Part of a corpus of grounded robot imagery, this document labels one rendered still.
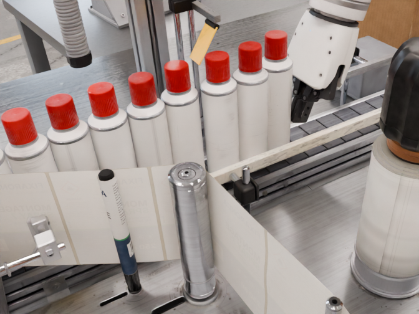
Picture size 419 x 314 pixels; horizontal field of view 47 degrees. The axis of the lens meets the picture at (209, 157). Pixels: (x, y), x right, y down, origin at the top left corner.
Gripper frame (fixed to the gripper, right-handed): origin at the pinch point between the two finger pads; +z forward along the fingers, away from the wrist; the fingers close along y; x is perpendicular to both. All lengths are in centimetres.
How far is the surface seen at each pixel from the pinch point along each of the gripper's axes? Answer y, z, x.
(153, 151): 2.8, 5.2, -26.5
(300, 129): -2.8, 5.2, 4.4
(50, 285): 5.6, 24.2, -39.0
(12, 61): -277, 99, 5
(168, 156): 2.5, 6.3, -23.7
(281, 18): -58, -2, 38
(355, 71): -3.3, -6.1, 12.9
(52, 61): -260, 91, 27
